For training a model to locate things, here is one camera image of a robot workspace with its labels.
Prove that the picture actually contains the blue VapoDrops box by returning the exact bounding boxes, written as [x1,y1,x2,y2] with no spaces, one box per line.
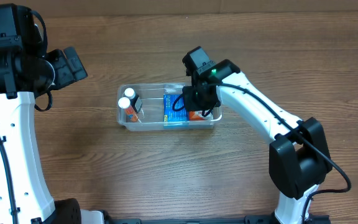
[163,95,189,122]

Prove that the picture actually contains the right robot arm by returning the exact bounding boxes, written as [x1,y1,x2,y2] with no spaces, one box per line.
[182,47,333,223]

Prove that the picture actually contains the orange tablet tube white cap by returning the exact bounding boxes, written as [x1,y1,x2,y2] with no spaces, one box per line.
[117,96,139,123]

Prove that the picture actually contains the red Panadol box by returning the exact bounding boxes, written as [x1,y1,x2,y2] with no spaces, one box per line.
[188,111,213,121]

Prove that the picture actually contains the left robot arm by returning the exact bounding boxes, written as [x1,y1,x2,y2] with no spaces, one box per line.
[0,4,87,223]

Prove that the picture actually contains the dark brown bottle white cap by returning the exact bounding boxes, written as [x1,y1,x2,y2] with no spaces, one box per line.
[124,88,142,113]

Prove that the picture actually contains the clear plastic container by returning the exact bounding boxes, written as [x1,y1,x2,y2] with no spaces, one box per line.
[117,83,223,131]

